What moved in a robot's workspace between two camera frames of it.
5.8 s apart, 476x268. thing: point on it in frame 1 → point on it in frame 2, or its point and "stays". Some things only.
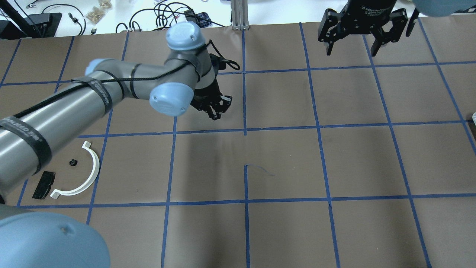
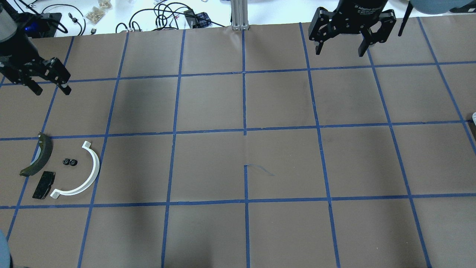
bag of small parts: (96, 13) stays
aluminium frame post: (240, 15) stays
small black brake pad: (44, 185) stays
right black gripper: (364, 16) → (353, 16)
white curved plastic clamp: (56, 193) stays
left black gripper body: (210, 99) → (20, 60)
